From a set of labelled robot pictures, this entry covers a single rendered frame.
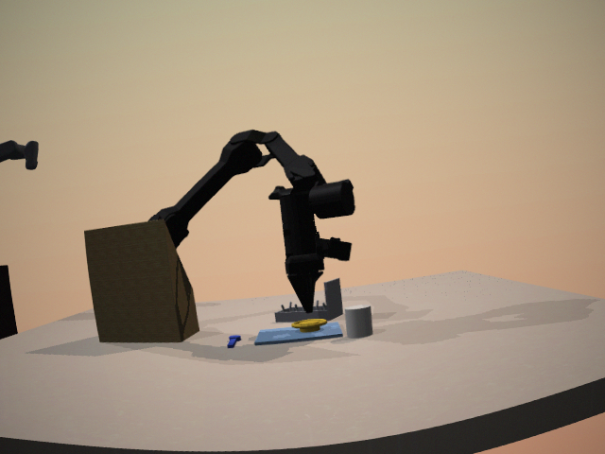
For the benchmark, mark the light blue square mat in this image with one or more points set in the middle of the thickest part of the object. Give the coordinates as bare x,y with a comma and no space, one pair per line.
291,334

